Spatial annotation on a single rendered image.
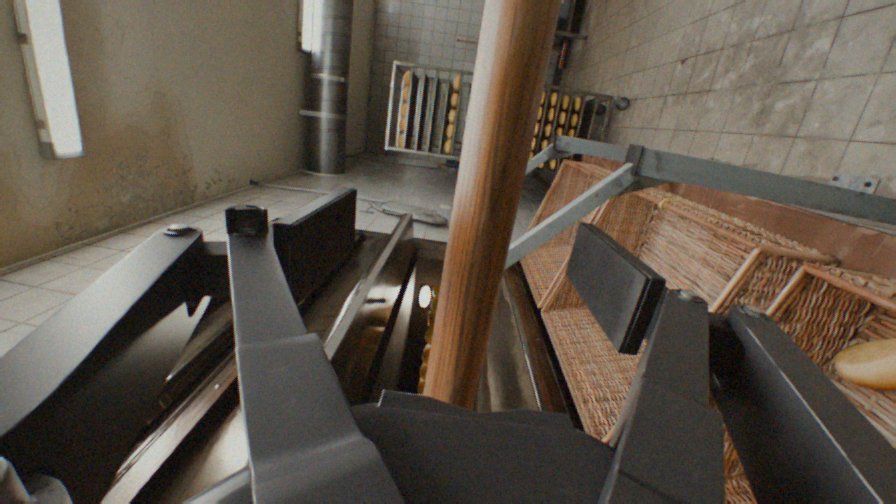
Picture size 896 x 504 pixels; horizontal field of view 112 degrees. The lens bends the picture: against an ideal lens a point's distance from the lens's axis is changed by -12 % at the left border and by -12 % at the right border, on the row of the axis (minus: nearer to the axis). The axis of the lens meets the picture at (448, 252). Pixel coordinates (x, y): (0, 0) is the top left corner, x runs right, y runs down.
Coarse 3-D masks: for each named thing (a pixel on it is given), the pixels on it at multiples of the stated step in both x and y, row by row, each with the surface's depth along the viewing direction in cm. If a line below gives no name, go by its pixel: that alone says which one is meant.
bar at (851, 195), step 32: (544, 160) 96; (640, 160) 48; (672, 160) 48; (704, 160) 47; (608, 192) 51; (736, 192) 49; (768, 192) 48; (800, 192) 48; (832, 192) 48; (864, 192) 48; (544, 224) 53; (512, 256) 55; (480, 384) 31
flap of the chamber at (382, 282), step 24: (408, 216) 161; (408, 240) 154; (384, 264) 107; (408, 264) 155; (384, 288) 107; (360, 312) 82; (384, 312) 108; (336, 336) 70; (360, 336) 82; (336, 360) 66; (360, 360) 82; (360, 384) 82
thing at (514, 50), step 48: (528, 0) 12; (480, 48) 13; (528, 48) 13; (480, 96) 14; (528, 96) 13; (480, 144) 14; (528, 144) 14; (480, 192) 14; (480, 240) 15; (480, 288) 16; (480, 336) 17; (432, 384) 18
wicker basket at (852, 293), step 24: (816, 264) 42; (792, 288) 43; (816, 288) 43; (840, 288) 42; (864, 288) 35; (888, 288) 37; (768, 312) 44; (792, 312) 44; (816, 312) 44; (840, 312) 44; (864, 312) 43; (888, 312) 42; (792, 336) 45; (816, 336) 45; (840, 336) 45; (864, 336) 44; (888, 336) 41; (816, 360) 47; (840, 384) 46; (864, 408) 42; (888, 408) 40; (888, 432) 39; (744, 480) 55
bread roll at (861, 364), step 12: (852, 348) 43; (864, 348) 41; (876, 348) 39; (888, 348) 38; (840, 360) 42; (852, 360) 41; (864, 360) 39; (876, 360) 38; (888, 360) 37; (840, 372) 42; (852, 372) 40; (864, 372) 39; (876, 372) 38; (888, 372) 37; (864, 384) 40; (876, 384) 38; (888, 384) 37
